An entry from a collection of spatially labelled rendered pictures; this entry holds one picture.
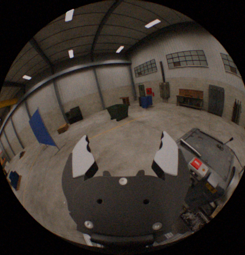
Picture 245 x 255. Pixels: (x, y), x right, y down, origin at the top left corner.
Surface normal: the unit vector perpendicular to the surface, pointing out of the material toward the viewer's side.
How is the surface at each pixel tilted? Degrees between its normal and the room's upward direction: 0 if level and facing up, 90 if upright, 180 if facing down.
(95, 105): 90
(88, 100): 90
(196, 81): 90
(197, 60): 90
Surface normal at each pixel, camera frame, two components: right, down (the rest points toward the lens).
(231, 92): -0.86, 0.37
